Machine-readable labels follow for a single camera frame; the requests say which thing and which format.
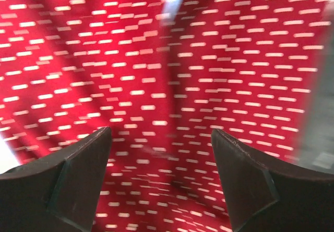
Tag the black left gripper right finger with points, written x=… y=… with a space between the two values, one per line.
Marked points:
x=264 y=193

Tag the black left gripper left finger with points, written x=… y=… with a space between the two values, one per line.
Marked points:
x=58 y=192

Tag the red polka dot cloth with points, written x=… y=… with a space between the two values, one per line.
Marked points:
x=69 y=67

